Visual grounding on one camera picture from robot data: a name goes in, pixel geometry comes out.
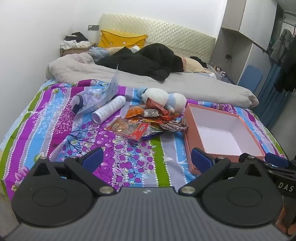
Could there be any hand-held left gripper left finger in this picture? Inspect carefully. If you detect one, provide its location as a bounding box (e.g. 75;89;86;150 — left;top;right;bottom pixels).
30;147;116;197

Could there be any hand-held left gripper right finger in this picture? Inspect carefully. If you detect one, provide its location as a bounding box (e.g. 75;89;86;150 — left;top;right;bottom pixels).
179;147;264;197

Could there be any pink cardboard box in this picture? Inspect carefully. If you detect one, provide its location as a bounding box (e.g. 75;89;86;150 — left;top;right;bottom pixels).
183;103;266;175

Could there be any brown printed snack packet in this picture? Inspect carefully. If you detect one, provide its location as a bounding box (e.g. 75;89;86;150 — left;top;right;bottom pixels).
161;120;188;132

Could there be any green snack packet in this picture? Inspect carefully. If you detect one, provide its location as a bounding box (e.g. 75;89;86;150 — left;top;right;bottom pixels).
150;123;167;133

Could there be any blue and white snack packet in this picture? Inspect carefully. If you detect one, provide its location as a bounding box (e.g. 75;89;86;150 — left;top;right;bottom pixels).
141;131;162;140

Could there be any person's right hand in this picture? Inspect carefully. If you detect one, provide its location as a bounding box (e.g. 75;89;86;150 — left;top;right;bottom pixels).
276;204;296;235

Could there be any purple striped floral bedsheet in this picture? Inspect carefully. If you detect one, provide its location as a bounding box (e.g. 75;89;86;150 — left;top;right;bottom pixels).
0;79;287;202

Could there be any white spray can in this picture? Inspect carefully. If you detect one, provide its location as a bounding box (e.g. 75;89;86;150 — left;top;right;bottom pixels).
92;95;127;123

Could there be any shiny red snack packet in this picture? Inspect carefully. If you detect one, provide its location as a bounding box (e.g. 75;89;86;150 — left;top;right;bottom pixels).
157;108;176;121

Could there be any clear plastic bag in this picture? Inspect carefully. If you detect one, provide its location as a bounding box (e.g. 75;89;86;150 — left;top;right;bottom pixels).
70;64;126;115

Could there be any orange snack packet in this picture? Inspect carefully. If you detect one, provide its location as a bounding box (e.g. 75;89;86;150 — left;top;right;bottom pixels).
125;105;148;120

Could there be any blue curtain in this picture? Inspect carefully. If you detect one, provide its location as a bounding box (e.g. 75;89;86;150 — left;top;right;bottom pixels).
254;62;289;126

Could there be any silver snack packet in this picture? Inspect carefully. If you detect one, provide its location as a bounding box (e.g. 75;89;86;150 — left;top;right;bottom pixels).
143;109;160;118

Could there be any grey duvet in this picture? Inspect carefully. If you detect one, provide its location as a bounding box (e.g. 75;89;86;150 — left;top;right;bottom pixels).
46;52;259;108

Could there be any dark red snack packet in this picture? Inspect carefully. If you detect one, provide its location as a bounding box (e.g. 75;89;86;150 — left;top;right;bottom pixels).
146;97;163;109

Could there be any white and blue plush toy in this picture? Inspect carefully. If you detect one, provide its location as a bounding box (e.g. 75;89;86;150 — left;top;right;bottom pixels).
139;88;187;113

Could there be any blue foam panel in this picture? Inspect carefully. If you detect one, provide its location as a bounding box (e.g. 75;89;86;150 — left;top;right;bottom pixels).
237;65;263;98

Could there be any row of small bottles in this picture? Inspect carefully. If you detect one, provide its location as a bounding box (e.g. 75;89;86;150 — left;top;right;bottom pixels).
214;65;230;77

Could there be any black hanging garment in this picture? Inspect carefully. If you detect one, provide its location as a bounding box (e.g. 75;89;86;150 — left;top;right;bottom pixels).
274;35;296;93

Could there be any beige plush pillow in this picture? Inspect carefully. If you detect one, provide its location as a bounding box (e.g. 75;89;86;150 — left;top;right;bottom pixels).
182;57;208;73

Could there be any small black cloth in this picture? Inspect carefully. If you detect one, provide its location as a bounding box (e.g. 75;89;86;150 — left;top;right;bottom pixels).
190;56;209;69

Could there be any light blue cloth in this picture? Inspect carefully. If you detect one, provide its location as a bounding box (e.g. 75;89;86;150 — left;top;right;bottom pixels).
87;46;111;62

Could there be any wooden nightstand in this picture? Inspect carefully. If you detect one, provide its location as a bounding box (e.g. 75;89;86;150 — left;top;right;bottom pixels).
60;43;96;57

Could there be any black jacket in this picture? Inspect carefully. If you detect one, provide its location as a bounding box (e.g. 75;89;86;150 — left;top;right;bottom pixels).
95;43;184;81

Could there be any grey hanging garment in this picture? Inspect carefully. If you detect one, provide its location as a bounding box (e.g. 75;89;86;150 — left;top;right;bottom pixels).
269;29;293;63

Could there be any yellow pillow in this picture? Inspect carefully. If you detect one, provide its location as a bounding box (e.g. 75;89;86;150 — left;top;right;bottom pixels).
98;29;148;49

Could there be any cream quilted headboard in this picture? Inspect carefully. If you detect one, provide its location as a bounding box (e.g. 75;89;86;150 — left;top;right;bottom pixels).
99;13;216;67

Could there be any black plug with cable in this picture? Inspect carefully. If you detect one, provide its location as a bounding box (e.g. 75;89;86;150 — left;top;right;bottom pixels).
225;54;233;80

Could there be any grey wall cabinet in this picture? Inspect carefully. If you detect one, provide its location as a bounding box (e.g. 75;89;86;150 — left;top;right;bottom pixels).
209;0;278;93

